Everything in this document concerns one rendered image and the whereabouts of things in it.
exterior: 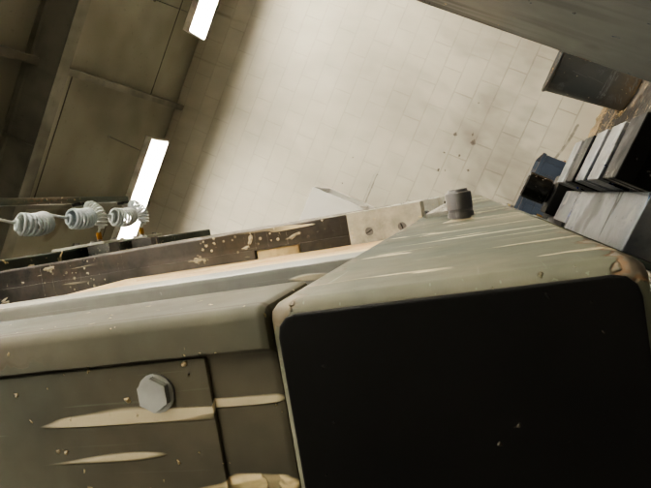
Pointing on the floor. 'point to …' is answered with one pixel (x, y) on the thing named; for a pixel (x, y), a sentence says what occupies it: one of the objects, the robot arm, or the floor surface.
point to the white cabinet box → (329, 203)
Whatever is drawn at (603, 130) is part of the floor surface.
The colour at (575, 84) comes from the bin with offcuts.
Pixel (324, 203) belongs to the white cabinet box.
